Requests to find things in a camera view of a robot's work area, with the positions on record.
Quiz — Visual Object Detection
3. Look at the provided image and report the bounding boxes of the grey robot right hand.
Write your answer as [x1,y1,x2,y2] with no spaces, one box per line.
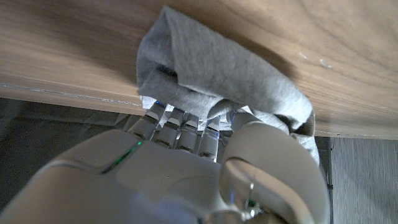
[0,102,331,224]

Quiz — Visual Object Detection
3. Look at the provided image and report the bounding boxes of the grey cotton shorts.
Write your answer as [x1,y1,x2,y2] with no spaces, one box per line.
[136,5,320,166]

